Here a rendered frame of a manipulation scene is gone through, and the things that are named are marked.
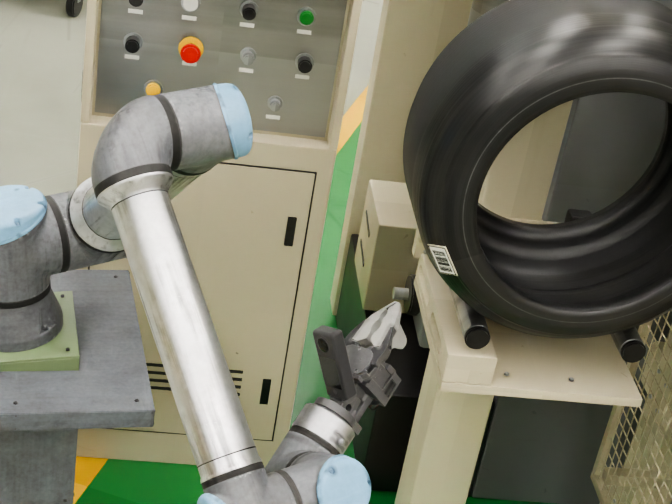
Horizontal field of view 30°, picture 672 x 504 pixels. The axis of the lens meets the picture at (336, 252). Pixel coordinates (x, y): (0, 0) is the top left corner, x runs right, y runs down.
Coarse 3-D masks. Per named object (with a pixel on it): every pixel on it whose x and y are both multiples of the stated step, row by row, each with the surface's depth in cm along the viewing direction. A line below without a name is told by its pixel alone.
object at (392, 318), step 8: (400, 304) 200; (392, 312) 198; (400, 312) 199; (384, 320) 197; (392, 320) 196; (384, 328) 196; (400, 328) 199; (376, 336) 196; (384, 336) 195; (400, 336) 199; (376, 344) 195; (392, 344) 198; (400, 344) 199
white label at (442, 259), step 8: (432, 248) 206; (440, 248) 205; (432, 256) 208; (440, 256) 206; (448, 256) 205; (440, 264) 208; (448, 264) 206; (440, 272) 209; (448, 272) 208; (456, 272) 206
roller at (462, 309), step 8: (456, 296) 223; (456, 304) 222; (464, 304) 220; (456, 312) 222; (464, 312) 218; (472, 312) 217; (464, 320) 216; (472, 320) 215; (480, 320) 215; (464, 328) 215; (472, 328) 213; (480, 328) 213; (464, 336) 214; (472, 336) 213; (480, 336) 214; (488, 336) 214; (472, 344) 214; (480, 344) 214
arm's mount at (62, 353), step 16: (64, 304) 252; (64, 320) 247; (64, 336) 242; (0, 352) 236; (16, 352) 237; (32, 352) 237; (48, 352) 237; (64, 352) 238; (0, 368) 234; (16, 368) 235; (32, 368) 236; (48, 368) 237; (64, 368) 238
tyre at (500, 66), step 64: (512, 0) 208; (576, 0) 201; (640, 0) 204; (448, 64) 206; (512, 64) 192; (576, 64) 189; (640, 64) 190; (448, 128) 196; (512, 128) 193; (448, 192) 198; (640, 192) 233; (512, 256) 235; (576, 256) 237; (640, 256) 232; (512, 320) 212; (576, 320) 212; (640, 320) 214
